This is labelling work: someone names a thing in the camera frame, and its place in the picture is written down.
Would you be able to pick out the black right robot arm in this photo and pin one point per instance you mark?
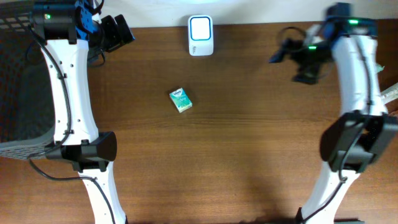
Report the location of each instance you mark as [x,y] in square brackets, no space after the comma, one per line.
[361,134]

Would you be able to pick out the teal wet wipes packet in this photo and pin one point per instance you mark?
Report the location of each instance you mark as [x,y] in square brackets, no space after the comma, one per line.
[379,68]

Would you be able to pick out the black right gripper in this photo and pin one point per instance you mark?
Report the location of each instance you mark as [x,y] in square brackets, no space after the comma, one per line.
[294,58]

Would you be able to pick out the white barcode scanner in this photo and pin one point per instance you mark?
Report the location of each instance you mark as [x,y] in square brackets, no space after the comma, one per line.
[200,35]

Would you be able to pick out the white floral cream tube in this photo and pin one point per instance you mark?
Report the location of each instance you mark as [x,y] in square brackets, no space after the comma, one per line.
[390,94]

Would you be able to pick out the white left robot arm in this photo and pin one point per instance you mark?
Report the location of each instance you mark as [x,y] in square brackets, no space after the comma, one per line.
[71,35]

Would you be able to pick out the dark grey plastic basket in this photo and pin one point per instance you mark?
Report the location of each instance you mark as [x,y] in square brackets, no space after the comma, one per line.
[27,110]

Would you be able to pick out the small teal tissue pack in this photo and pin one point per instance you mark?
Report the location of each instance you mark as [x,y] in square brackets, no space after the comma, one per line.
[180,100]

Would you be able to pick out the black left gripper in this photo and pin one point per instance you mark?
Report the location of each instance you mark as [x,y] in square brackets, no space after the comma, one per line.
[117,39]

